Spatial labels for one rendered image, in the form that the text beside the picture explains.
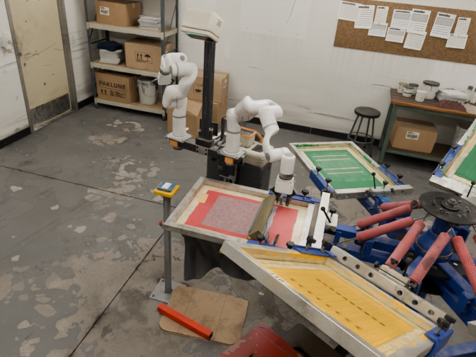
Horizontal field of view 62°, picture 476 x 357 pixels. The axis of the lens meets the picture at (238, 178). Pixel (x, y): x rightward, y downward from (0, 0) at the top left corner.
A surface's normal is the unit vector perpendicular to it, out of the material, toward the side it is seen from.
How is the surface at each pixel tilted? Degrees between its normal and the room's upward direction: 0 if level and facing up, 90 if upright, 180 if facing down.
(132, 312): 0
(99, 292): 0
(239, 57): 90
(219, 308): 0
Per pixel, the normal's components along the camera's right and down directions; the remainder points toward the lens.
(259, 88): -0.28, 0.46
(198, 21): -0.37, -0.01
